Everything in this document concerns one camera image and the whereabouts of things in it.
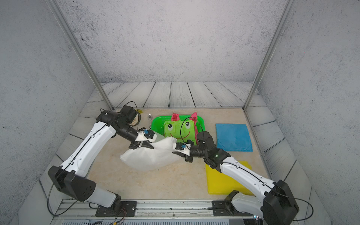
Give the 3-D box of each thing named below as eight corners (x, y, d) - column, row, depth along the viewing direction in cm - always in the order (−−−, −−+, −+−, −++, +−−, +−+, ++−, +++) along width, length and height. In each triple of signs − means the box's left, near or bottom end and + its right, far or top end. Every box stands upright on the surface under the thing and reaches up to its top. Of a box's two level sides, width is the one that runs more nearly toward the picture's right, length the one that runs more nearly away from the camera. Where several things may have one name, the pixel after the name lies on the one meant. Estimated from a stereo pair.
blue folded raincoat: (218, 152, 97) (218, 149, 94) (213, 126, 112) (214, 123, 109) (253, 152, 97) (255, 149, 94) (244, 126, 112) (246, 123, 109)
